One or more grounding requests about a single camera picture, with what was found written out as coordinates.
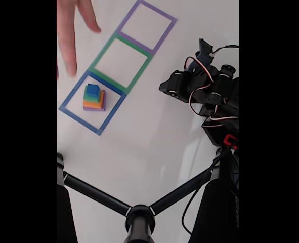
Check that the purple block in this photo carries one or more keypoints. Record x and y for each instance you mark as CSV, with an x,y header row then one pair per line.
x,y
103,107

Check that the small blue cube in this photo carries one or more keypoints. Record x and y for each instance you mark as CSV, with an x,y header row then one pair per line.
x,y
92,90

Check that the orange block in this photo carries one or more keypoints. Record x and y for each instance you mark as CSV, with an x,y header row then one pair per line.
x,y
93,104

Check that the green block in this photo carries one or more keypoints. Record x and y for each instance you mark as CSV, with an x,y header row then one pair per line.
x,y
88,97

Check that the person's hand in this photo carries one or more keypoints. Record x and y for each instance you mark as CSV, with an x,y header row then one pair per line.
x,y
67,38

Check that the purple tape square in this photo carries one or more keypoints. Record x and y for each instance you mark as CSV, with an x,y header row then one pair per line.
x,y
136,43

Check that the red clamp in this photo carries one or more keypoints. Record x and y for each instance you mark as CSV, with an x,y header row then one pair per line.
x,y
230,140

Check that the green tape square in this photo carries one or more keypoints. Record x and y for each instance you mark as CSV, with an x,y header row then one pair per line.
x,y
98,57

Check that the blue tape square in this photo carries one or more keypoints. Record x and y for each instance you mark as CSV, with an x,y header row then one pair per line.
x,y
81,119

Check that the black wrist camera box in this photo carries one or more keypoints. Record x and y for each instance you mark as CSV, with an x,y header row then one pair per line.
x,y
205,51

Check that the black camera tripod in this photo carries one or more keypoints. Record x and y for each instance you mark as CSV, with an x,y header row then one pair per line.
x,y
139,222

